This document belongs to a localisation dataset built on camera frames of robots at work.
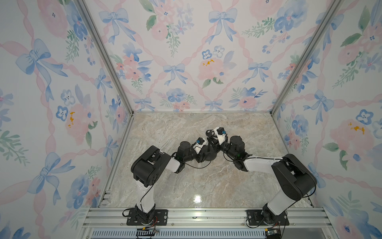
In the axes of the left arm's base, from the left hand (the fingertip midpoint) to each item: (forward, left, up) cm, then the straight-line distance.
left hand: (209, 148), depth 91 cm
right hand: (+3, -1, +7) cm, 8 cm away
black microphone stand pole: (+2, +1, +12) cm, 12 cm away
